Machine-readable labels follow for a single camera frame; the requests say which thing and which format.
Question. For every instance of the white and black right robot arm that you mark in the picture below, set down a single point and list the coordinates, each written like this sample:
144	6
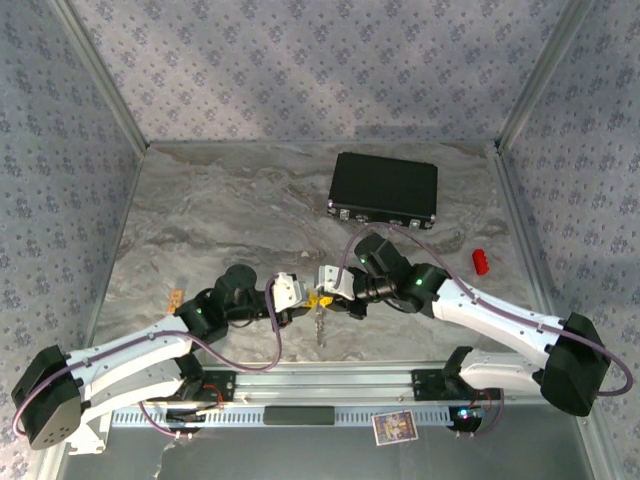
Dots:
495	315

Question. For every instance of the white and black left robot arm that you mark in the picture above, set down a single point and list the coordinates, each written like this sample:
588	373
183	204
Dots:
130	350

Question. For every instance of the small orange tag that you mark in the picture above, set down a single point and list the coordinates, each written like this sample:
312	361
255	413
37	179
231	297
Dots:
175	303

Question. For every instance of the black hard case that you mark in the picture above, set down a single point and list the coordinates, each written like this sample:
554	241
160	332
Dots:
385	187

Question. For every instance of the red ridged toy brick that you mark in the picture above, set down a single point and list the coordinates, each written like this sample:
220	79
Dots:
481	261

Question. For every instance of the colourful picture card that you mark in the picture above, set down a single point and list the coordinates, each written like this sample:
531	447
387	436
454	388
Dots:
395	427

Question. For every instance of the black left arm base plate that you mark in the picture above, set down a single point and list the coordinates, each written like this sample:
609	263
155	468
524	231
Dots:
220	385

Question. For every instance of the aluminium mounting rail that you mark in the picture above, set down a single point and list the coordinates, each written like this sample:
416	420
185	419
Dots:
325	382

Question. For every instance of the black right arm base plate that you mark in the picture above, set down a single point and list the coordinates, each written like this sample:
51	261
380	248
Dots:
430	385

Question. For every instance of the black pad on duct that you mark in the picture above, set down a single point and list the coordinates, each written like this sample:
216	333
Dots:
299	416

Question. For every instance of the aluminium corner post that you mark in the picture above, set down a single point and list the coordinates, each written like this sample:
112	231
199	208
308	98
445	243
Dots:
100	75
545	75

